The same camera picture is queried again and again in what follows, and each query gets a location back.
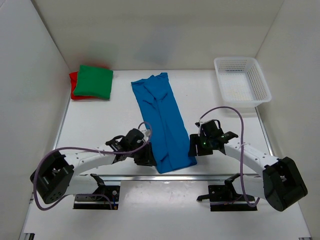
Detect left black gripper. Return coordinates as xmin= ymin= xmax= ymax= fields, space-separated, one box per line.
xmin=129 ymin=140 xmax=158 ymax=166

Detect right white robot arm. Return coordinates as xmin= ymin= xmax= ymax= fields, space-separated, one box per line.
xmin=188 ymin=120 xmax=308 ymax=212

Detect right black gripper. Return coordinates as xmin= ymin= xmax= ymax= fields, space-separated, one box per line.
xmin=188 ymin=133 xmax=213 ymax=157

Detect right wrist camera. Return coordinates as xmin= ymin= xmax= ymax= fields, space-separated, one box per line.
xmin=195 ymin=121 xmax=203 ymax=136

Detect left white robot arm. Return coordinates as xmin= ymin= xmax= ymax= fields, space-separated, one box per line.
xmin=30 ymin=128 xmax=157 ymax=205

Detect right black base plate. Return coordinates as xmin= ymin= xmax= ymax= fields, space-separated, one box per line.
xmin=196 ymin=185 xmax=258 ymax=212

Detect white plastic basket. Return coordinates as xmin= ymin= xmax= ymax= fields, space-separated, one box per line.
xmin=214 ymin=56 xmax=272 ymax=108

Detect blue t shirt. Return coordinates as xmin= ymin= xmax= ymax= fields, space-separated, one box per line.
xmin=131 ymin=72 xmax=197 ymax=174

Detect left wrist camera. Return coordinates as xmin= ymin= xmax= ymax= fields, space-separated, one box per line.
xmin=140 ymin=129 xmax=152 ymax=139

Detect aluminium rail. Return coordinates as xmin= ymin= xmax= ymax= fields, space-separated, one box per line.
xmin=72 ymin=174 xmax=267 ymax=182

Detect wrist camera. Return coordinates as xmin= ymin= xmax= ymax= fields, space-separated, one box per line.
xmin=195 ymin=121 xmax=203 ymax=136
xmin=140 ymin=129 xmax=152 ymax=139

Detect red folded t shirt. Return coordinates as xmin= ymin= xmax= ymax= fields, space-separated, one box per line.
xmin=69 ymin=71 xmax=83 ymax=101

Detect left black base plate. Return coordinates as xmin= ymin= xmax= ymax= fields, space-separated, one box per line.
xmin=73 ymin=182 xmax=121 ymax=211

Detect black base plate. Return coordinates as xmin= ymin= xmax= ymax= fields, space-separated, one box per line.
xmin=73 ymin=182 xmax=121 ymax=211
xmin=196 ymin=185 xmax=258 ymax=212

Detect green folded t shirt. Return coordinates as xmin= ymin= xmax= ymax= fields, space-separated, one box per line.
xmin=73 ymin=65 xmax=114 ymax=100

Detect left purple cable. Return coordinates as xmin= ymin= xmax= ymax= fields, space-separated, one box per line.
xmin=33 ymin=121 xmax=153 ymax=212

